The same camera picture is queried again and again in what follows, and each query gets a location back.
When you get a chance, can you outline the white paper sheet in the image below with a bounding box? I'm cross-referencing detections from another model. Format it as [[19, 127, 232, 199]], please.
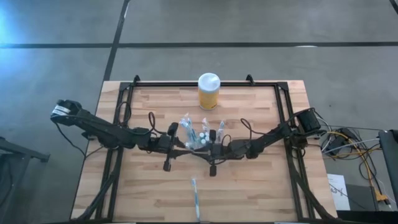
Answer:
[[327, 173, 351, 212]]

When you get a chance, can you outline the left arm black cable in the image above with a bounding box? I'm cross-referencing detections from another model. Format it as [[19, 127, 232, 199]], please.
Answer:
[[116, 101, 157, 135]]

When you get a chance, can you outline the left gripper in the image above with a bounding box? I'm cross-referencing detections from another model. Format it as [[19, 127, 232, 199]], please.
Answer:
[[150, 122, 192, 173]]

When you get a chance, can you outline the yellow cable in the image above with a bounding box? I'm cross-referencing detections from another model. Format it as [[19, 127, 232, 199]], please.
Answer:
[[329, 130, 389, 203]]

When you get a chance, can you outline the black aluminium table frame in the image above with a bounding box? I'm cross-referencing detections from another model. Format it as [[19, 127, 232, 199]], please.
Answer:
[[73, 74, 335, 223]]

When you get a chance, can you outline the black equipment box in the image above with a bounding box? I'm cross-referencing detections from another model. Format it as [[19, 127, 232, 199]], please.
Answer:
[[377, 129, 398, 200]]

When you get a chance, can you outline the black metal stand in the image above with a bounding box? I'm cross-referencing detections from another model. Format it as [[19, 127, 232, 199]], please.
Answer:
[[0, 136, 50, 224]]

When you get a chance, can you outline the white cable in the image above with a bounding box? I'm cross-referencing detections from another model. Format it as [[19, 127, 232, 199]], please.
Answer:
[[341, 138, 380, 149]]

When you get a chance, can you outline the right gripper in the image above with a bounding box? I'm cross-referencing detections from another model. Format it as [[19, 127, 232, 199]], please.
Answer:
[[193, 129, 233, 177]]

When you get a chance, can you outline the yellow white wipes canister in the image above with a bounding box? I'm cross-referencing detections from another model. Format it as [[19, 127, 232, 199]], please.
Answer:
[[197, 72, 221, 111]]

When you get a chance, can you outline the clear acrylic organizer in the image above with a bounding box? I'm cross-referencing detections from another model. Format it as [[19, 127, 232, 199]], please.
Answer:
[[185, 129, 225, 152]]

